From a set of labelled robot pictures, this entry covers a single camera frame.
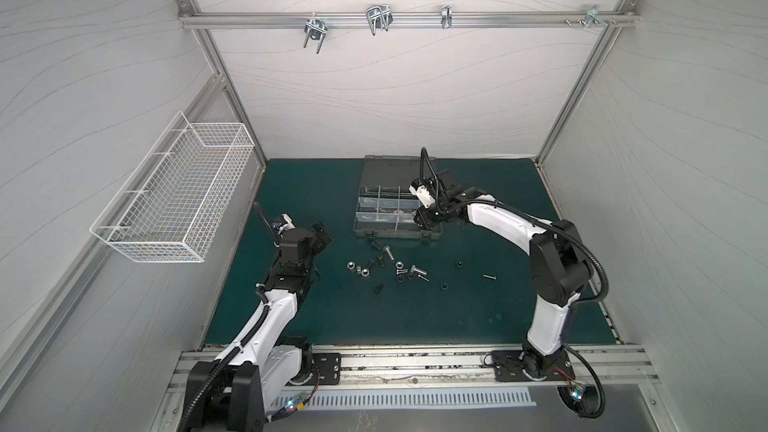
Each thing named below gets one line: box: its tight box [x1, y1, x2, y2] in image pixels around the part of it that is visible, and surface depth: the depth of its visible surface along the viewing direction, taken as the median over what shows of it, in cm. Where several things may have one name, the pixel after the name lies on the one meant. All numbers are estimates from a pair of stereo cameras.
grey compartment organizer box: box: [353, 155, 443, 239], surface depth 103 cm
